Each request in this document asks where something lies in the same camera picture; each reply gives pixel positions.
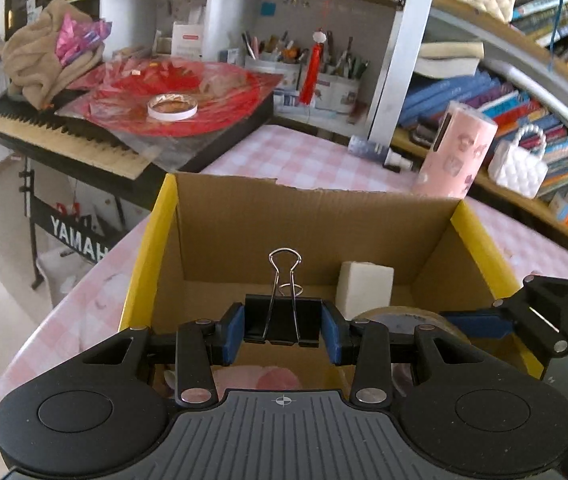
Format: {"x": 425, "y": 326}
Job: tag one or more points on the white rolled paper tube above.
{"x": 539, "y": 92}

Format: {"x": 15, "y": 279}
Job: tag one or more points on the row of colourful books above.
{"x": 514, "y": 105}

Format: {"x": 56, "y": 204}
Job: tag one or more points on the red plastic sheet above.
{"x": 129, "y": 105}

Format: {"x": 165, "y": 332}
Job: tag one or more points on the white foam cube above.
{"x": 364, "y": 287}

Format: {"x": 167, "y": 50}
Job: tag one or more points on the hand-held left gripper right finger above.
{"x": 331, "y": 334}

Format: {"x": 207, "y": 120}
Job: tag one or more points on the dark spray bottle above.
{"x": 371, "y": 150}

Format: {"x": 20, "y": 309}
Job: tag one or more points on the beige blanket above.
{"x": 34, "y": 65}

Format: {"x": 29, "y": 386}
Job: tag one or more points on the white box with red label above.
{"x": 186, "y": 40}

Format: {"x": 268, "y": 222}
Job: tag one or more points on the red tassel ornament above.
{"x": 310, "y": 75}

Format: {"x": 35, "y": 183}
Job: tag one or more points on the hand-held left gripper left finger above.
{"x": 234, "y": 334}

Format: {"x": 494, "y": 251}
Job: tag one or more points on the pink foil wrappers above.
{"x": 81, "y": 37}

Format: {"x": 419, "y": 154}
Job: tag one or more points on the black electric piano keyboard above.
{"x": 64, "y": 136}

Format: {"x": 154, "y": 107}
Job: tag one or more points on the white bookshelf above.
{"x": 389, "y": 85}

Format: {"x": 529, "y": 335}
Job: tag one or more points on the black keyboard stand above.
{"x": 74, "y": 230}

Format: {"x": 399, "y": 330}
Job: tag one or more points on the white plastic bag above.
{"x": 64, "y": 272}

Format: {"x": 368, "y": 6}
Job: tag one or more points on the black binder clip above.
{"x": 284, "y": 321}

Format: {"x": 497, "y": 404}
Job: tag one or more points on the cream thick book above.
{"x": 449, "y": 59}

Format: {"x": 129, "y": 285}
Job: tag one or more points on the white tape roll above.
{"x": 156, "y": 110}

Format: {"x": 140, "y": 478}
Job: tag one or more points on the pink checked printed tablecloth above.
{"x": 289, "y": 155}

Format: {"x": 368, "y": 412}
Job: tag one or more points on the white quilted handbag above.
{"x": 516, "y": 167}

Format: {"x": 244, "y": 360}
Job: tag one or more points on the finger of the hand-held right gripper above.
{"x": 479, "y": 324}

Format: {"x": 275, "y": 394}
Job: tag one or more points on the pink cartoon cylinder container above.
{"x": 456, "y": 152}

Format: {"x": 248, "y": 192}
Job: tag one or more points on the pink and white plush toy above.
{"x": 264, "y": 377}

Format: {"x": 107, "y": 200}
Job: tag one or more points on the yellow cardboard box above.
{"x": 314, "y": 230}

